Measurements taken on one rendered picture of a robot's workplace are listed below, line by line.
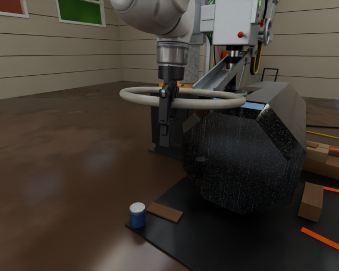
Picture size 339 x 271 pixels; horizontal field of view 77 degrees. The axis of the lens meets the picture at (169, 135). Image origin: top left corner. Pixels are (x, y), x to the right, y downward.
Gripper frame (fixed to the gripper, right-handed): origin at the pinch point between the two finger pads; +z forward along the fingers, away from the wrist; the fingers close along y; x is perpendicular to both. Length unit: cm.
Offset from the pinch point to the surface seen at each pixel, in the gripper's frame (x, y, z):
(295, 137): -54, 64, 12
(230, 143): -22, 68, 22
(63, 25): 477, 506, -123
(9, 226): 112, 23, 88
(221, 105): -15.0, 5.1, -9.9
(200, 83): -1, 52, -14
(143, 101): 8.0, -0.3, -9.2
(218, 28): -5, 75, -43
